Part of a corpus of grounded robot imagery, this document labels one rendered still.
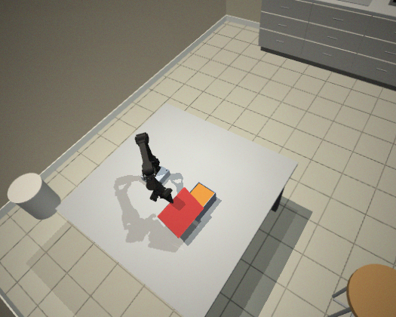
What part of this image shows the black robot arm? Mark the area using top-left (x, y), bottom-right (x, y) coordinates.
top-left (135, 132), bottom-right (161, 202)

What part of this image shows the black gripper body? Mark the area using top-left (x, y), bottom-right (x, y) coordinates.
top-left (155, 181), bottom-right (173, 198)

